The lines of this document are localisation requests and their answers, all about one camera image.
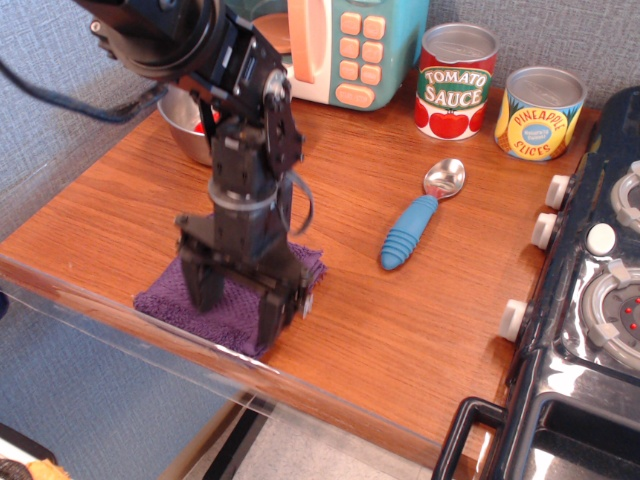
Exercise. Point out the white stove knob middle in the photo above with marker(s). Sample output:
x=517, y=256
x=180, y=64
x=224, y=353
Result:
x=543, y=229

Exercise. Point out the white stove knob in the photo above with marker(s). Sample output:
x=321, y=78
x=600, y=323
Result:
x=556, y=191
x=512, y=319
x=543, y=229

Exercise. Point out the pineapple slices can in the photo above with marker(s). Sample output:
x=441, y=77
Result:
x=539, y=113

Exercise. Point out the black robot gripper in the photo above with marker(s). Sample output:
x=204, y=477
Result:
x=247, y=242

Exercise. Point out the teal toy microwave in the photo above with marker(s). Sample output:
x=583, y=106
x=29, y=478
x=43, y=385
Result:
x=348, y=54

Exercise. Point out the black toy stove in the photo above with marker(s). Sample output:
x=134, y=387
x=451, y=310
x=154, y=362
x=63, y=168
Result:
x=573, y=384

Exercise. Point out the white stove knob upper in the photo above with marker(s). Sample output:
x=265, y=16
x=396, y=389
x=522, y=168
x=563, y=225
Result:
x=556, y=191

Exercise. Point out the tomato sauce can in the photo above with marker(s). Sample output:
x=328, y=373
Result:
x=454, y=78

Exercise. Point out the black oven door handle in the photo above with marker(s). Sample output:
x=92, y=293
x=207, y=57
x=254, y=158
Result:
x=471, y=411

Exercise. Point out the yellow object at corner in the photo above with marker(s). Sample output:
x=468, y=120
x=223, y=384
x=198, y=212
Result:
x=46, y=470

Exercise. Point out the red ball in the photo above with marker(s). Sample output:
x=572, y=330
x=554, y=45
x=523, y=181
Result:
x=199, y=127

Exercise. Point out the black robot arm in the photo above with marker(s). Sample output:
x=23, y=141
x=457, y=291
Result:
x=240, y=84

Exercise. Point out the violet cloth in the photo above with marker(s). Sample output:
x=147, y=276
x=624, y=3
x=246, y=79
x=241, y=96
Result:
x=232, y=323

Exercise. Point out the white stove knob lower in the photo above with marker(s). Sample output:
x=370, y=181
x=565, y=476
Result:
x=512, y=319

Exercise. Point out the steel bowl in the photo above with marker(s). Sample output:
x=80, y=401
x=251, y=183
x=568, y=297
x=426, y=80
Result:
x=181, y=113

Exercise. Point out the blue handled metal spoon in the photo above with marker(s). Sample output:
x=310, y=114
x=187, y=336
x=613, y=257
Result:
x=445, y=179

